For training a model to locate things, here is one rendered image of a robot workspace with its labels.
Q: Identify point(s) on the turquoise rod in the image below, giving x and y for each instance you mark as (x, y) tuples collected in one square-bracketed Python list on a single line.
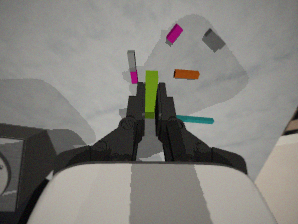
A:
[(193, 119)]

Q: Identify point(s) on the magenta rod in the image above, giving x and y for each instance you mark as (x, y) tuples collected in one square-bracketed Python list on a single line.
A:
[(134, 77), (174, 33)]

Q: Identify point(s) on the lime green rod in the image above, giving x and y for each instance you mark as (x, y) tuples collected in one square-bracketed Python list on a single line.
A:
[(151, 85)]

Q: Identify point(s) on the orange rectangular block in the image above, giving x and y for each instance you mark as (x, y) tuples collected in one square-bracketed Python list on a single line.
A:
[(189, 74)]

